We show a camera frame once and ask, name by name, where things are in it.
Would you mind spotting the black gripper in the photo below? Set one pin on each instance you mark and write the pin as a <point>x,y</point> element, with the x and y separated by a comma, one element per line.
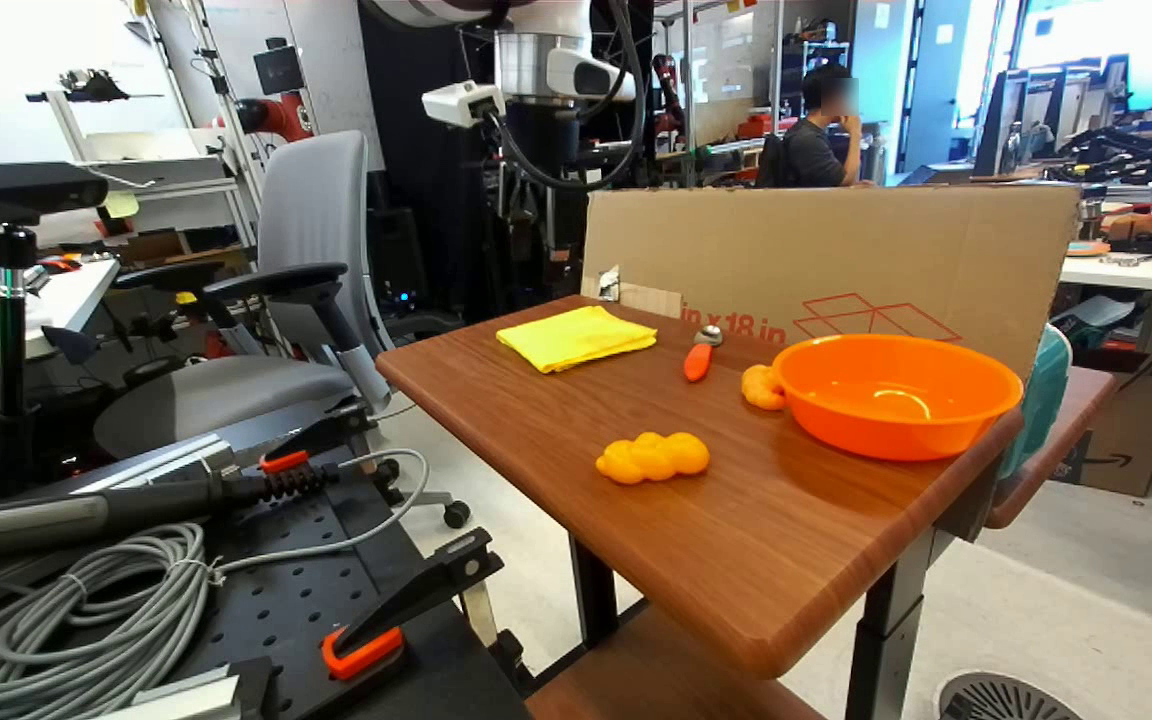
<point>548,134</point>

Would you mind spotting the orange plastic bowl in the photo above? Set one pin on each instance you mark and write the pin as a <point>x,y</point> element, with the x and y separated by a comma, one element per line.
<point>951,413</point>

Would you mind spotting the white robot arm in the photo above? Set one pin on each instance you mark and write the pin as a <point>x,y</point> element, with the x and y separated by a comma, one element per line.
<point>556,23</point>

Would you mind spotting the yellow folded cloth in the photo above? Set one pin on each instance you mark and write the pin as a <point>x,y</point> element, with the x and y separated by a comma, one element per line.
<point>577,337</point>

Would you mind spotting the grey office chair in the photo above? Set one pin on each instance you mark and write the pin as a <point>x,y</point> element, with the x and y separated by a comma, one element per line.
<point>319,201</point>

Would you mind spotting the seated person in dark shirt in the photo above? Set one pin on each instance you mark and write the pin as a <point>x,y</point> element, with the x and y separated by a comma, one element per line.
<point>810,152</point>

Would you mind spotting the orange croissant shaped toy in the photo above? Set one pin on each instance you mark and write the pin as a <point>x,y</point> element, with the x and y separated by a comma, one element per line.
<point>759,390</point>

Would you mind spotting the orange lumpy plush toy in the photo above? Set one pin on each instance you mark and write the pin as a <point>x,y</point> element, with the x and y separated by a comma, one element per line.
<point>655,459</point>

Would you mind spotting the brown cardboard box panel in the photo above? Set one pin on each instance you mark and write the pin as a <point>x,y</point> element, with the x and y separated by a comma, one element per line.
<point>870,253</point>

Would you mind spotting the white shelf rack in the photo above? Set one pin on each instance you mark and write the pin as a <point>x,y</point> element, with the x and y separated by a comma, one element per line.
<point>139,141</point>

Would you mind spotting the wooden table with black legs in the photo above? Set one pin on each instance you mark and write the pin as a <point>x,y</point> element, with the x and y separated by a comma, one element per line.
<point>738,532</point>

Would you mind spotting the black perforated mounting board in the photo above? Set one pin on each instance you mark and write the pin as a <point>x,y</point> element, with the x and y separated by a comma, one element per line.
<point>296,586</point>

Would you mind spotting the low wooden shelf board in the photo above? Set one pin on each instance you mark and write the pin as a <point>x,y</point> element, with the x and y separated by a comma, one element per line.
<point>640,675</point>

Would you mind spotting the teal fabric object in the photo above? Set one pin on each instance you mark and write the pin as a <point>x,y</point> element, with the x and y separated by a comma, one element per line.
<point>1047,392</point>

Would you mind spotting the white work table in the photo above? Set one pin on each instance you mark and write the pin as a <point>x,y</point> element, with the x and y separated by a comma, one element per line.
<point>1137,274</point>

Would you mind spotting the brown cardboard box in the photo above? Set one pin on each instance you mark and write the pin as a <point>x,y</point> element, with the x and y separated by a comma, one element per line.
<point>1137,426</point>

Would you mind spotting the round black floor fan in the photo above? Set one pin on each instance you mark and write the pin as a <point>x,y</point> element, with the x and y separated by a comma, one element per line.
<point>1003,702</point>

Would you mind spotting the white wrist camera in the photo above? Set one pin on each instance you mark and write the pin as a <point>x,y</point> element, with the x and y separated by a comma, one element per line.
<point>462,100</point>

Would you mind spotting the black camera on stand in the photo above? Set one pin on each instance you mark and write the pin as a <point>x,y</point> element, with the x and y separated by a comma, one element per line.
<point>17,185</point>

